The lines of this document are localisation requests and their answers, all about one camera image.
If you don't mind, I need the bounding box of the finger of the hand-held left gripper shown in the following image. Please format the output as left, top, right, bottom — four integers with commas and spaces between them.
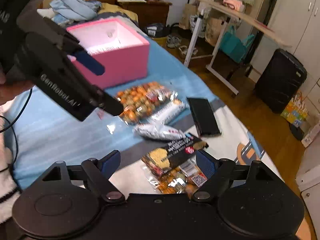
91, 85, 124, 117
71, 49, 105, 76

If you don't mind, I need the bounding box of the goose plush in blue cloth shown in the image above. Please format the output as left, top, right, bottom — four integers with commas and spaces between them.
49, 0, 103, 22

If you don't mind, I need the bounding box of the black suitcase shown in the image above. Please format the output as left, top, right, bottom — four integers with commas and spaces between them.
254, 48, 308, 114

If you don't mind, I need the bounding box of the grey sneaker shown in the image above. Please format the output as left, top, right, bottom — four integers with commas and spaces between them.
166, 35, 182, 48

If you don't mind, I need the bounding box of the black cookie packet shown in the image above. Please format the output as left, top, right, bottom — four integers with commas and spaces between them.
141, 132, 210, 178

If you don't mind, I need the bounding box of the beige shoe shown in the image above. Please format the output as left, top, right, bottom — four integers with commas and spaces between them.
179, 45, 198, 57

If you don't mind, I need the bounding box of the pink box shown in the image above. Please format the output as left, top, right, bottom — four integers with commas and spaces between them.
66, 17, 150, 89

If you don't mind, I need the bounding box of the pink tissue pack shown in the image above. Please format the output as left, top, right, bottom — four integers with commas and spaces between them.
222, 0, 244, 12

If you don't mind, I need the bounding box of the yellow cloth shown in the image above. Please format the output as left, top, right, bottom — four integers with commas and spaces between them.
96, 2, 138, 23

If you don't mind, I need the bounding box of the white plastic bag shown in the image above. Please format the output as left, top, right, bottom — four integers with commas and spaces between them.
190, 15, 207, 32

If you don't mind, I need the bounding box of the red card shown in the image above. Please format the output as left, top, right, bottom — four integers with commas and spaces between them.
254, 21, 275, 33

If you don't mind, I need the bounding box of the teal shopping bag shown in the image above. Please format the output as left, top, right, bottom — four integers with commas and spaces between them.
220, 26, 255, 64

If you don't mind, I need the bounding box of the black bag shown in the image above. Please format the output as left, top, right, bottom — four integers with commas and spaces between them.
145, 22, 170, 38

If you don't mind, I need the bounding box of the colourful printed box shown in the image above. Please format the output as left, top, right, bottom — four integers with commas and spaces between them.
280, 91, 309, 128

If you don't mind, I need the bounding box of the white wardrobe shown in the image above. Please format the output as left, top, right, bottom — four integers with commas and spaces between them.
250, 0, 320, 100

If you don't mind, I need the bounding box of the yellow basin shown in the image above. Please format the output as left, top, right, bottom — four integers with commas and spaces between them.
151, 35, 168, 47

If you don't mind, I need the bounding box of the black cable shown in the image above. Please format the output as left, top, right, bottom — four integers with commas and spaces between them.
0, 86, 34, 174

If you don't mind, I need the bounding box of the person's left hand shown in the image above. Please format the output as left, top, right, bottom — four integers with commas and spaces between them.
0, 67, 33, 105

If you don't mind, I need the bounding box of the wooden nightstand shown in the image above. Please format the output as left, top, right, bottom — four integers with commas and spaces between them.
117, 0, 173, 29

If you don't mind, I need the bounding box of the white-framed side table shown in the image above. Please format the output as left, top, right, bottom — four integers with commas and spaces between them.
184, 0, 293, 98

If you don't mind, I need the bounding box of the black box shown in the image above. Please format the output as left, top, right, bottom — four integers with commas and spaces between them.
186, 97, 222, 138

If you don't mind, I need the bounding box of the dark slipper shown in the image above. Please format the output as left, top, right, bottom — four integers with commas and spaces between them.
290, 125, 304, 140

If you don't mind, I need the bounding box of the white red-print snack packet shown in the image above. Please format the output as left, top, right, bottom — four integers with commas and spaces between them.
133, 123, 188, 141

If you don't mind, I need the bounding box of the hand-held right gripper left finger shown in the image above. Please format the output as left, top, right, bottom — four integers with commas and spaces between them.
41, 150, 126, 203

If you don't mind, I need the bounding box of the clear bag of mixed nuts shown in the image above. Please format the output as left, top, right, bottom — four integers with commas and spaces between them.
147, 164, 209, 195
116, 81, 178, 126

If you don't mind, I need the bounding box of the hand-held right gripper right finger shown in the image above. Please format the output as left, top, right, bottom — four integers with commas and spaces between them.
191, 149, 275, 203

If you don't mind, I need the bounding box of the brown paper bag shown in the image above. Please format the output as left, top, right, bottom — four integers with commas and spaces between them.
205, 17, 225, 47
179, 4, 198, 29

